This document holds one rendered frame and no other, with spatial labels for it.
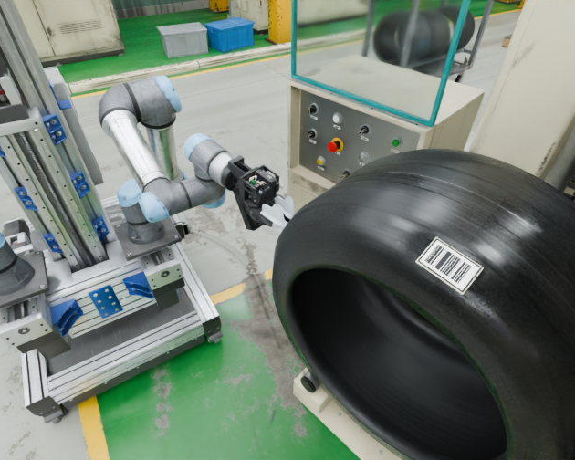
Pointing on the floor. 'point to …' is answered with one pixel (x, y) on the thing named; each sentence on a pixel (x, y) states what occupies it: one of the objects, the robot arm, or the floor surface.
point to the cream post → (540, 86)
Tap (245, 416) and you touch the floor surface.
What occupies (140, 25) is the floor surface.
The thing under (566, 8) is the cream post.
